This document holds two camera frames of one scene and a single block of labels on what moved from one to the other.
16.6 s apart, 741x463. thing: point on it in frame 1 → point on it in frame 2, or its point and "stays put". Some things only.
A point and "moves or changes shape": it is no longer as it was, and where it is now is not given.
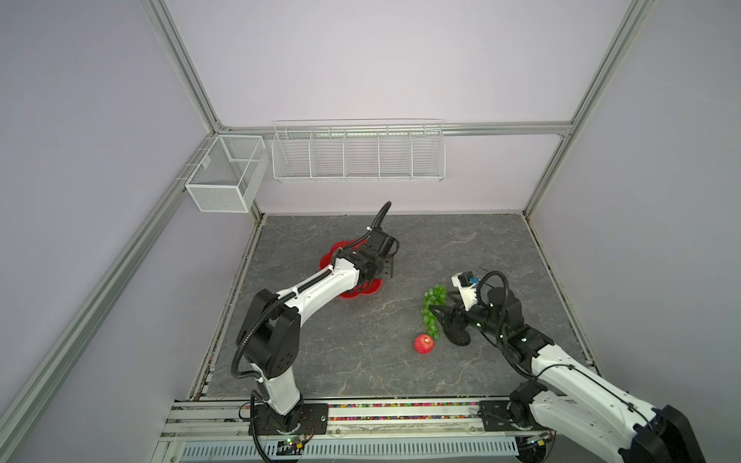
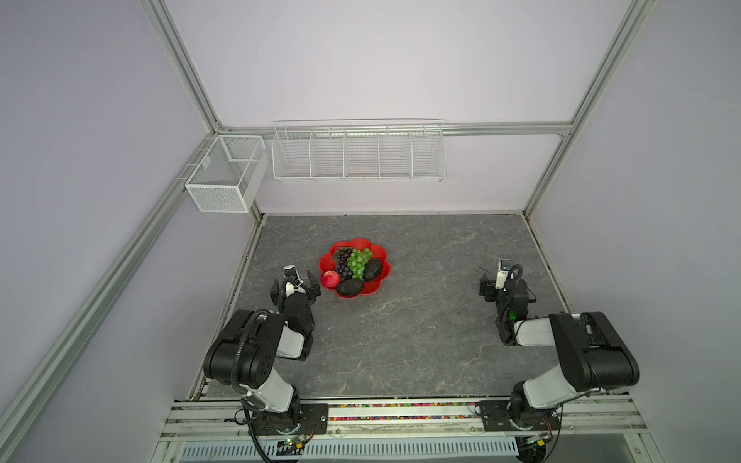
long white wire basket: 359,150 stays put
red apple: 424,343 moves or changes shape
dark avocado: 456,333 moves or changes shape
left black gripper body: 386,268 → 279,297
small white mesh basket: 229,174 stays put
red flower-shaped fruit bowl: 327,258 stays put
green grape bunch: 434,296 moves or changes shape
